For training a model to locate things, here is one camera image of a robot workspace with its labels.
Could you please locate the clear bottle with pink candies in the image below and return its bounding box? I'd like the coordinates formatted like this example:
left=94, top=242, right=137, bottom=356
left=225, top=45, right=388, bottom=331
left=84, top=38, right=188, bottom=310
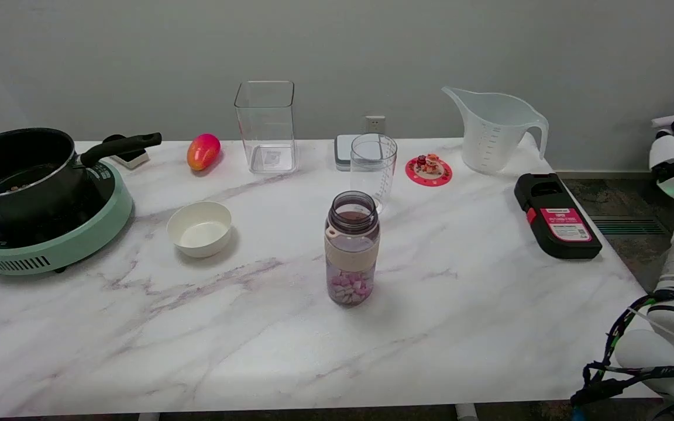
left=324, top=191, right=381, bottom=306

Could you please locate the floor vent grate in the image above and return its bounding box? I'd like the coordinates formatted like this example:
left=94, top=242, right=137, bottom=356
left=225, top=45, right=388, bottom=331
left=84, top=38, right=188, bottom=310
left=590, top=216, right=668, bottom=236

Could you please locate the black box with red label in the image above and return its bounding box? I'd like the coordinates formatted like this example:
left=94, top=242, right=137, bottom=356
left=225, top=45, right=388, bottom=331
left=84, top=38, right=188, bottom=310
left=514, top=172, right=603, bottom=260

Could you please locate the translucent large measuring jug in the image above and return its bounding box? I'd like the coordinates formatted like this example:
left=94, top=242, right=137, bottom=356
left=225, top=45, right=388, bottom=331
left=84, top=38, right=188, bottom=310
left=442, top=87, right=549, bottom=175

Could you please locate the red coaster with figurines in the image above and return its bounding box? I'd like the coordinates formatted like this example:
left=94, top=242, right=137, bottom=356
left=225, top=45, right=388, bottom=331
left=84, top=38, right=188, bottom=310
left=405, top=153, right=453, bottom=187

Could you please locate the clear round measuring cup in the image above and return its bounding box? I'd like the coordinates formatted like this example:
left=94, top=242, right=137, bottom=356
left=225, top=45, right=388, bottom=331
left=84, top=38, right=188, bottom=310
left=350, top=133, right=398, bottom=214

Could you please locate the white grey kitchen scale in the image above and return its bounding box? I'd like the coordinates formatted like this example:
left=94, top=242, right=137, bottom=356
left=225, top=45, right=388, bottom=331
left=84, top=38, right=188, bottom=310
left=334, top=134, right=384, bottom=172

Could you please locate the clear square plastic container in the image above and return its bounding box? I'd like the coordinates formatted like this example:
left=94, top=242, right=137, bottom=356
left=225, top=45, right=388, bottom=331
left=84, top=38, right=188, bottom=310
left=234, top=81, right=298, bottom=174

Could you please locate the red orange mango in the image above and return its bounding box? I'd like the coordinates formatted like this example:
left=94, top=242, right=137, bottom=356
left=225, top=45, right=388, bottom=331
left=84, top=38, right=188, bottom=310
left=187, top=133, right=222, bottom=171

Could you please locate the white bowl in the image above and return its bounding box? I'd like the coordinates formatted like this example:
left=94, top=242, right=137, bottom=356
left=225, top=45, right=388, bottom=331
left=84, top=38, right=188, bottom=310
left=167, top=201, right=233, bottom=258

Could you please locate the small white black device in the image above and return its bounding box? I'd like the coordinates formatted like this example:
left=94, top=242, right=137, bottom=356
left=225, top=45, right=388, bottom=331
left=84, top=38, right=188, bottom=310
left=103, top=134, right=150, bottom=170

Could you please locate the green induction cooker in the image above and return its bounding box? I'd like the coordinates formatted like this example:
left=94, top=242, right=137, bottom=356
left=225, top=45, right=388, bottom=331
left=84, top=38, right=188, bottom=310
left=0, top=159, right=134, bottom=275

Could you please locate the black green robot cable bundle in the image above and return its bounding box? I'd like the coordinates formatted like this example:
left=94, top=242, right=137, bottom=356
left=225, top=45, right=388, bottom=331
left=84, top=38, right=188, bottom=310
left=570, top=284, right=674, bottom=421

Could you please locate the black saucepan with handle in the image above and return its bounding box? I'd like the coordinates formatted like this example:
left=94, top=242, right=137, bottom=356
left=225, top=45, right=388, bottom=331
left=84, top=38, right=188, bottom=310
left=0, top=127, right=163, bottom=230

